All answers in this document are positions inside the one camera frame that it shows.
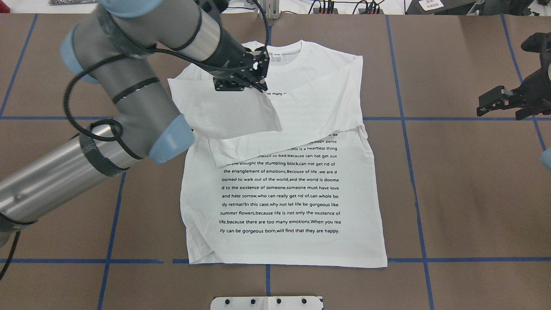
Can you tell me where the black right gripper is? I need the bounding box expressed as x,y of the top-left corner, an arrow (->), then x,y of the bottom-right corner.
477,69 -> 551,120

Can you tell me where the white mounting plate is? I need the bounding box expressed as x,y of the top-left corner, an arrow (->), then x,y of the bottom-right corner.
210,296 -> 324,310

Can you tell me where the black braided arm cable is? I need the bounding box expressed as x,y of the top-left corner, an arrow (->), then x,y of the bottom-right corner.
64,47 -> 216,160

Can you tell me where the white printed t-shirt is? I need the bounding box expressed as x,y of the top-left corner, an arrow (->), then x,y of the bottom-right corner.
168,40 -> 387,268

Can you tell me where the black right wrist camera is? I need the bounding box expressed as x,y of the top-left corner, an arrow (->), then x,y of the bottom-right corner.
521,33 -> 551,69

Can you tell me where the aluminium frame post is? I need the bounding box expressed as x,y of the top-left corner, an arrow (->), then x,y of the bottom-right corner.
266,0 -> 281,20

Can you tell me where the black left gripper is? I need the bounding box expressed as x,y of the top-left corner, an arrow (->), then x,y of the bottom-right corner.
214,48 -> 270,92

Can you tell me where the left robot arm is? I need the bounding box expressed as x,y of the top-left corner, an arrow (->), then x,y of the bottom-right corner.
1,0 -> 269,245

